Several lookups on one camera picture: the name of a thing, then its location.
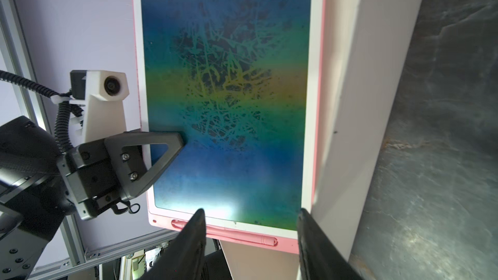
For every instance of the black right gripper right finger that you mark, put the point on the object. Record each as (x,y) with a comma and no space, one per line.
(319,258)

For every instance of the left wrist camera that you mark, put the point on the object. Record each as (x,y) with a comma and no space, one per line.
(101,95)

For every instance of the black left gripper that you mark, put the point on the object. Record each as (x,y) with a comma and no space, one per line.
(106,174)

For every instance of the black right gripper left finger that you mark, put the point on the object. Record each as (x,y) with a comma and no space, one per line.
(184,258)

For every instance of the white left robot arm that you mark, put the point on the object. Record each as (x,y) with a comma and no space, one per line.
(41,185)

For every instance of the cream plastic storage tray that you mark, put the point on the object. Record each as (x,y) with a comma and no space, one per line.
(365,45)

